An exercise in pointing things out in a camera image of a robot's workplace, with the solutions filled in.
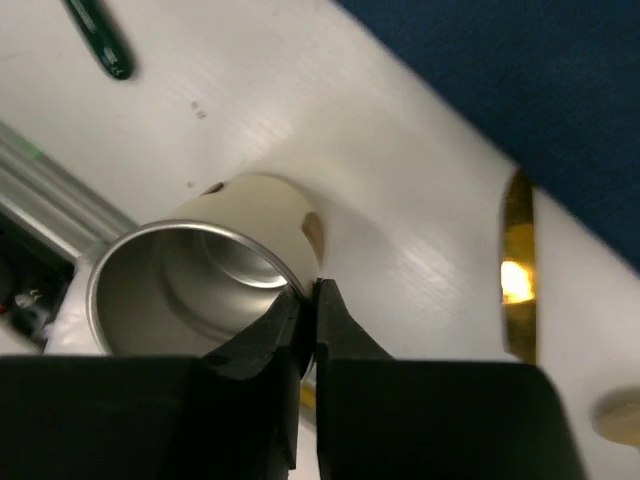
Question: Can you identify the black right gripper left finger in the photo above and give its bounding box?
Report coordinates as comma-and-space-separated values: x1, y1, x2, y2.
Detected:
1, 291, 300, 479

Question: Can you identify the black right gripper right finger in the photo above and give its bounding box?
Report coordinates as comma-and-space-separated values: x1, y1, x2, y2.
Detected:
314, 280, 586, 479

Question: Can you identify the metal cup with cream band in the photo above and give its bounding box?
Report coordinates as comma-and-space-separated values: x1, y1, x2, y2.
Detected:
86, 174, 325, 356

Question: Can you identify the gold knife green handle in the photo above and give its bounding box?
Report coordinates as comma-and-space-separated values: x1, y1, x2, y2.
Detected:
500, 170, 537, 364

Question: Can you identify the navy blue cloth placemat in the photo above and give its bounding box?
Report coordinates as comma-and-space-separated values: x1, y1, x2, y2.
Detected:
344, 0, 639, 266

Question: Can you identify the gold fork green handle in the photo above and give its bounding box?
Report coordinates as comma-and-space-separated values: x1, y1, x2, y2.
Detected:
62, 0, 136, 81

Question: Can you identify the gold spoon green handle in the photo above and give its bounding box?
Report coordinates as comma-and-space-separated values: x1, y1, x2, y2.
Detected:
591, 386, 639, 449

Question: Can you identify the aluminium front rail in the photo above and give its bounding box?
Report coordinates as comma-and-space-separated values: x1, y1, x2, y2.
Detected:
1, 124, 136, 261

